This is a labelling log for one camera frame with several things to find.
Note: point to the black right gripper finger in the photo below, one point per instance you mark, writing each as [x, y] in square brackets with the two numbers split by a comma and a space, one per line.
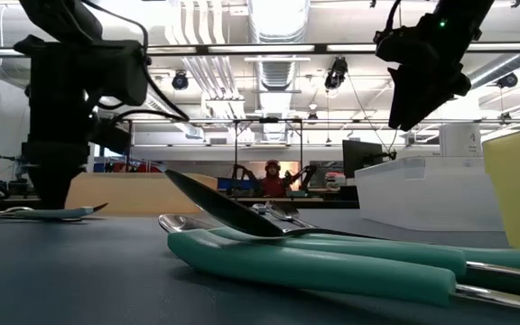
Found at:
[409, 99]

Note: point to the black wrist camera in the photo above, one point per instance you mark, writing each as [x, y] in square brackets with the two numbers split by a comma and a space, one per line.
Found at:
[397, 45]
[124, 72]

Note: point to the black overhead frame beam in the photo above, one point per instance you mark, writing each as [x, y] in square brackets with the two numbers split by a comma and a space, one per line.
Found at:
[202, 49]

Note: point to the person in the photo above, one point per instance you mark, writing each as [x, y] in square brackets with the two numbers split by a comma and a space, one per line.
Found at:
[274, 185]

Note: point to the white column with sign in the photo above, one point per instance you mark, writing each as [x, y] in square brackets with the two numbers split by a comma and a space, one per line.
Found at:
[461, 140]

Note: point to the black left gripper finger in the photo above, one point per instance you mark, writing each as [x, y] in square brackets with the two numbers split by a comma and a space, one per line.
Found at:
[56, 187]

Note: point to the thin black metal frame stand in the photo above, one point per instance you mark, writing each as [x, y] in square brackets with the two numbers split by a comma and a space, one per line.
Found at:
[269, 120]

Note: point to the orange translucent plastic bin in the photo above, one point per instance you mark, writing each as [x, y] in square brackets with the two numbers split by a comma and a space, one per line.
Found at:
[142, 194]

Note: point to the slanted silver ceiling duct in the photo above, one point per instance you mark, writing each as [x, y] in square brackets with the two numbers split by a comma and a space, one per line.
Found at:
[504, 67]

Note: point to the white translucent plastic bin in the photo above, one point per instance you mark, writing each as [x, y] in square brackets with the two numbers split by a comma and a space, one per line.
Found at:
[422, 198]

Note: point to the dark shiny metal spoon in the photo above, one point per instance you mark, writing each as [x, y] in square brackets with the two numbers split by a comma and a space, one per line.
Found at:
[224, 207]

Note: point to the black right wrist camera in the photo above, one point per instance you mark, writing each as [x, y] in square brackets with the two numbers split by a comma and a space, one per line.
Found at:
[397, 45]

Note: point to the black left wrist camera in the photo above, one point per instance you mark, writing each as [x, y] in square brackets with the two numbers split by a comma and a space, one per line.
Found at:
[124, 72]

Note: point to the black computer monitor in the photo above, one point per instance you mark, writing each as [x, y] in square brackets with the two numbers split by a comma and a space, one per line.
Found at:
[361, 158]

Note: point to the black ceiling spotlight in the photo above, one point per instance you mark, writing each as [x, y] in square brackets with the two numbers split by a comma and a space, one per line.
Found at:
[508, 80]
[336, 74]
[180, 82]

